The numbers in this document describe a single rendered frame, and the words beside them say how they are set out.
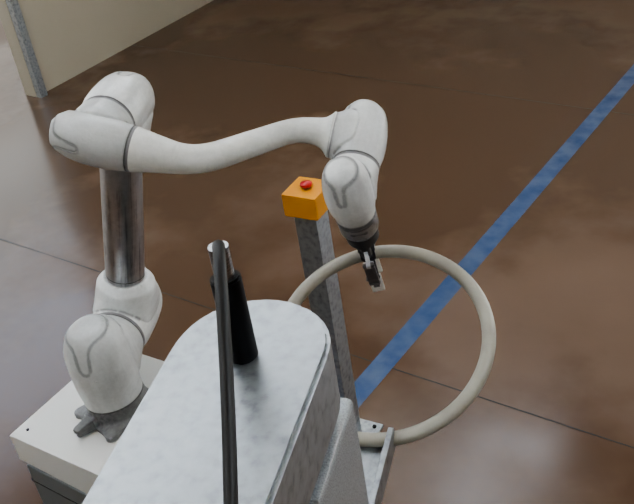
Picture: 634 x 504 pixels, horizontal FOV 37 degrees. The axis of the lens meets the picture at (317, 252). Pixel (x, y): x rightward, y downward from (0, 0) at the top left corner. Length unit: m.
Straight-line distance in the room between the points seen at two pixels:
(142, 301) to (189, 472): 1.36
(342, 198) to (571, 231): 2.76
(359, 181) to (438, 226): 2.76
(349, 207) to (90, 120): 0.57
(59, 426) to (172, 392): 1.34
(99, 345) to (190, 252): 2.50
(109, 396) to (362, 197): 0.85
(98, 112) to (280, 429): 1.09
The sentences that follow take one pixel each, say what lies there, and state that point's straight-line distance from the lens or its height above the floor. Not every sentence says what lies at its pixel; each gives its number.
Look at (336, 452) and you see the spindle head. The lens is 1.32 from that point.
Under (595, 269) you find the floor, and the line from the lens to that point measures 4.32.
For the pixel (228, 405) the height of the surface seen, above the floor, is 1.83.
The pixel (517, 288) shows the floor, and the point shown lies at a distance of 4.20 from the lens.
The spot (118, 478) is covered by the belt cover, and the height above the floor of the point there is 1.72.
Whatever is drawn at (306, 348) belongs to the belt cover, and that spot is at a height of 1.72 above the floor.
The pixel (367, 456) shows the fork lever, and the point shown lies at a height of 1.11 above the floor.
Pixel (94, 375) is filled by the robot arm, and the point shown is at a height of 1.09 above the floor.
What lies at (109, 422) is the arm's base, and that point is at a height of 0.94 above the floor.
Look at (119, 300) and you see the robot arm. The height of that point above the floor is 1.17.
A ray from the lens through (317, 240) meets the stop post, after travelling 2.95.
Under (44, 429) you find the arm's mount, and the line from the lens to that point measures 2.56.
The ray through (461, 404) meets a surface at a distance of 1.94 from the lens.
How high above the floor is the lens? 2.49
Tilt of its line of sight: 33 degrees down
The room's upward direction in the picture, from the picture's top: 9 degrees counter-clockwise
